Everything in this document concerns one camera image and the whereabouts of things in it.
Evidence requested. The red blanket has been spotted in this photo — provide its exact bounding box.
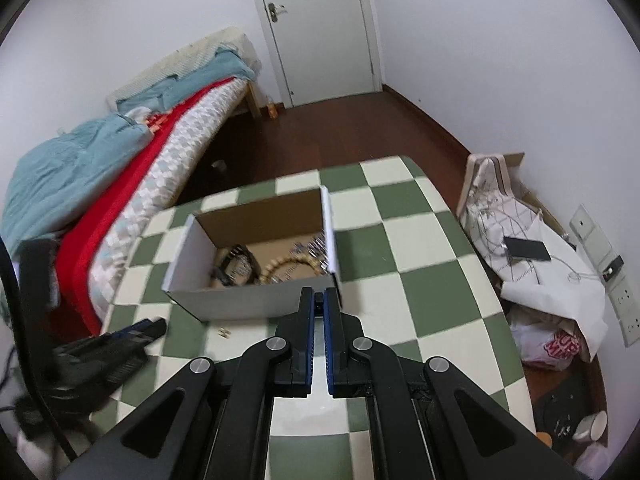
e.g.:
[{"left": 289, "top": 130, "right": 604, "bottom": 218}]
[{"left": 53, "top": 80, "right": 227, "bottom": 337}]

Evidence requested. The blue quilt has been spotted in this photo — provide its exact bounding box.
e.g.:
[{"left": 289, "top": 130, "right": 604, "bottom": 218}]
[{"left": 0, "top": 111, "right": 151, "bottom": 257}]

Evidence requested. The dark bag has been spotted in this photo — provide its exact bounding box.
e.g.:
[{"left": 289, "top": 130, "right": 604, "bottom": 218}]
[{"left": 532, "top": 384, "right": 592, "bottom": 442}]

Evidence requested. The white plastic bag red print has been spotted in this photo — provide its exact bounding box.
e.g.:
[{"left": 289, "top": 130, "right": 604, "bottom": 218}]
[{"left": 508, "top": 305, "right": 592, "bottom": 372}]

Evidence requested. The white patterned tote bag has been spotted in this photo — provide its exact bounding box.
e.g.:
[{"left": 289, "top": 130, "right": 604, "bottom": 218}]
[{"left": 457, "top": 155, "right": 544, "bottom": 282}]

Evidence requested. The green white checkered tablecloth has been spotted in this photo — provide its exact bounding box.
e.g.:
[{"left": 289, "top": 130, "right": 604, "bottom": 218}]
[{"left": 60, "top": 155, "right": 527, "bottom": 480}]

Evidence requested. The black wrist band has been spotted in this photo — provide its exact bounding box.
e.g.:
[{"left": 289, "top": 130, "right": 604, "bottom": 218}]
[{"left": 210, "top": 243, "right": 261, "bottom": 289}]

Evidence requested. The cardboard box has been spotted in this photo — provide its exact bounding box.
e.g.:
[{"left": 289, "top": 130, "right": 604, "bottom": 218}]
[{"left": 161, "top": 185, "right": 345, "bottom": 324}]

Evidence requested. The black smartphone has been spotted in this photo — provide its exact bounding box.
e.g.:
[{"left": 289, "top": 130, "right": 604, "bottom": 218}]
[{"left": 502, "top": 236, "right": 553, "bottom": 263}]

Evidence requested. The black cable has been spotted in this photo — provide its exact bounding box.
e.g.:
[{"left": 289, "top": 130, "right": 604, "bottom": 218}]
[{"left": 0, "top": 237, "right": 79, "bottom": 462}]

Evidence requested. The grey wall switch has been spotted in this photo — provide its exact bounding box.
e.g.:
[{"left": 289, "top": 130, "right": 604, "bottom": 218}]
[{"left": 569, "top": 203, "right": 599, "bottom": 241}]

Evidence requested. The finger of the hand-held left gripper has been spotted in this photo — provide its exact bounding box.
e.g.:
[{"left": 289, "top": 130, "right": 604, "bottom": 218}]
[{"left": 106, "top": 316, "right": 169, "bottom": 350}]

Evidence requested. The white door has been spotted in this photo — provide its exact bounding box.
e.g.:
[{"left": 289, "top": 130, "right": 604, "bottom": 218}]
[{"left": 243, "top": 0, "right": 384, "bottom": 110}]

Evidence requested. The thick silver chain bracelet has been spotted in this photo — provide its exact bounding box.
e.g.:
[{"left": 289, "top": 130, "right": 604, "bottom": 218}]
[{"left": 289, "top": 231, "right": 334, "bottom": 274}]

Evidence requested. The grey white diamond bed sheet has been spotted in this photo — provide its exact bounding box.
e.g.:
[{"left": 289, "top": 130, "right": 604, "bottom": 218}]
[{"left": 87, "top": 78, "right": 249, "bottom": 322}]

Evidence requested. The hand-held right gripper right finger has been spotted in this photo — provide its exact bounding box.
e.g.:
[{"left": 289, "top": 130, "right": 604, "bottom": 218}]
[{"left": 322, "top": 287, "right": 584, "bottom": 480}]

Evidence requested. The white charging cable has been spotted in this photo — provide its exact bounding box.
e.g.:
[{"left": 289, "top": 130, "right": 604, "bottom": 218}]
[{"left": 566, "top": 259, "right": 606, "bottom": 284}]

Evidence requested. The white checked tote bag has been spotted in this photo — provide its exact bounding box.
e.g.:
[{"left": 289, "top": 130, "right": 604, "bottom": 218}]
[{"left": 499, "top": 214, "right": 609, "bottom": 364}]

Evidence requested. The beige bed headboard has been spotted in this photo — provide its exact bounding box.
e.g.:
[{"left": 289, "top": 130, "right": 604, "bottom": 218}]
[{"left": 107, "top": 26, "right": 264, "bottom": 111}]

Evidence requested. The blue pillow blanket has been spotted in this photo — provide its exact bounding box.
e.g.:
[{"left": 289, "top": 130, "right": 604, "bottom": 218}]
[{"left": 115, "top": 45, "right": 256, "bottom": 112}]

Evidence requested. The wooden bead bracelet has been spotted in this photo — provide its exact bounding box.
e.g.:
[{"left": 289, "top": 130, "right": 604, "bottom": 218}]
[{"left": 255, "top": 254, "right": 321, "bottom": 286}]

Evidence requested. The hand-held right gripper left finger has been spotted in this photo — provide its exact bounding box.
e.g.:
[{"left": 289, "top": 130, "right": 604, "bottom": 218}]
[{"left": 57, "top": 286, "right": 317, "bottom": 480}]

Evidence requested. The black charger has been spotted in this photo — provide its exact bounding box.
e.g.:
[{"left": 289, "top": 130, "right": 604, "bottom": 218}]
[{"left": 602, "top": 254, "right": 625, "bottom": 281}]

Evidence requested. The white bowl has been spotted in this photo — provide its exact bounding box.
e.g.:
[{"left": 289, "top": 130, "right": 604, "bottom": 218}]
[{"left": 572, "top": 409, "right": 609, "bottom": 442}]

